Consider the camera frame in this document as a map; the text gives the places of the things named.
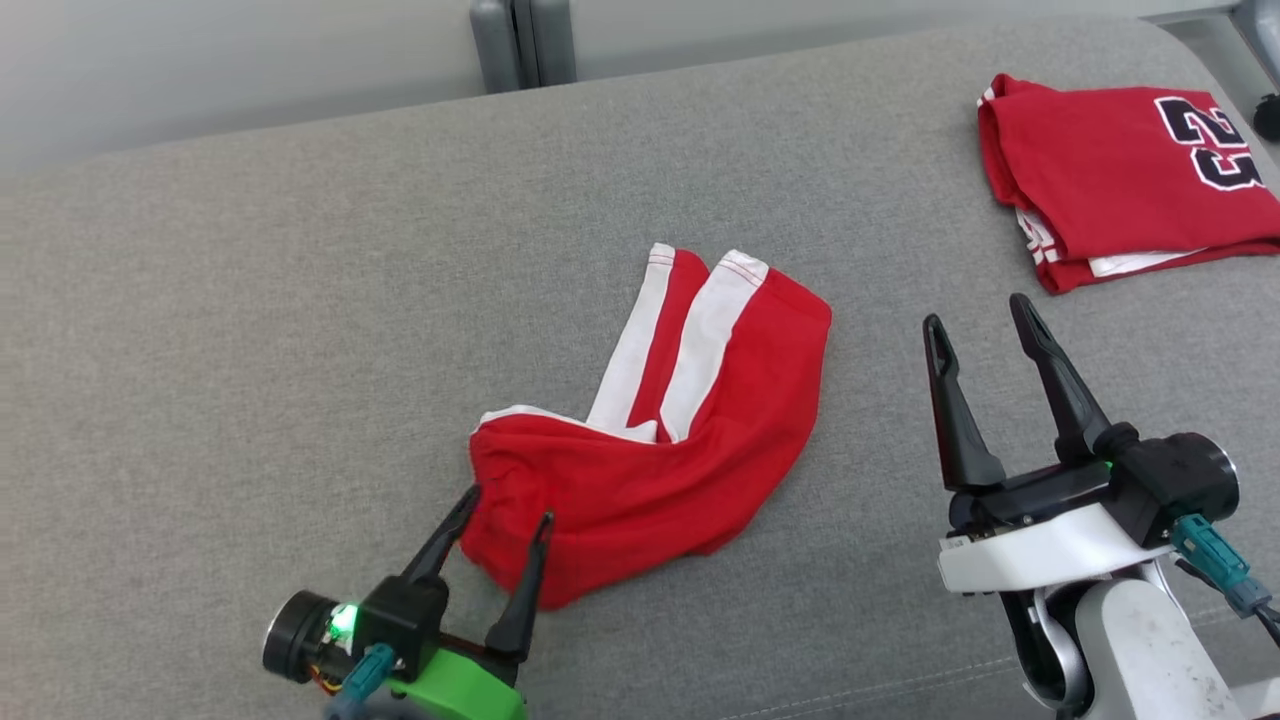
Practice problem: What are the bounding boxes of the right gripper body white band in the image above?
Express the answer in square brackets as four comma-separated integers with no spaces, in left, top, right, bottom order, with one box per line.
[938,432,1242,595]

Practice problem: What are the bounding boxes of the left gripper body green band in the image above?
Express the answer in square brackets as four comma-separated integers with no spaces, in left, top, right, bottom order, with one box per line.
[262,588,529,720]

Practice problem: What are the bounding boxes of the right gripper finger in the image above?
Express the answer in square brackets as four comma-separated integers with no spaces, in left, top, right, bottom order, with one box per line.
[1009,292,1114,464]
[922,313,1008,492]

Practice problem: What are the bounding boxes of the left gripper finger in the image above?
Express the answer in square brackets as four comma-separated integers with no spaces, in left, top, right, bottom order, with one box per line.
[402,484,484,591]
[484,511,556,663]

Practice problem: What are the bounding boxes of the red shorts with white stripes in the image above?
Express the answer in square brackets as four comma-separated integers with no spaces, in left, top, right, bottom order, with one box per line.
[460,243,833,612]

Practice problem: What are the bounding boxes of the red basketball jersey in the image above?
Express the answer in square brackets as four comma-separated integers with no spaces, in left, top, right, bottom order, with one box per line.
[977,73,1280,296]

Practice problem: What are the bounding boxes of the grey fabric sofa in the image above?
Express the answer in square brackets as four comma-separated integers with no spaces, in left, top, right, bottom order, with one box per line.
[0,15,1280,720]

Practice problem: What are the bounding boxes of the left camera cable teal plug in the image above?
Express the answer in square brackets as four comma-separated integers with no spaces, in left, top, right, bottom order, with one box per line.
[328,645,397,720]

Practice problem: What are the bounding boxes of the camera cable teal plug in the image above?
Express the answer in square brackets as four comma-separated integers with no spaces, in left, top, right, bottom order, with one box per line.
[1170,514,1280,646]
[328,645,397,720]

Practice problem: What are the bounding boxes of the right camera cable teal plug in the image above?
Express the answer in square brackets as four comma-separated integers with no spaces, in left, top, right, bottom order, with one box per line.
[1170,514,1280,646]

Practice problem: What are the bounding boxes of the grey metal partition post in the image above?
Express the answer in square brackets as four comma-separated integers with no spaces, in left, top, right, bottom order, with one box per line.
[528,0,578,87]
[470,0,523,94]

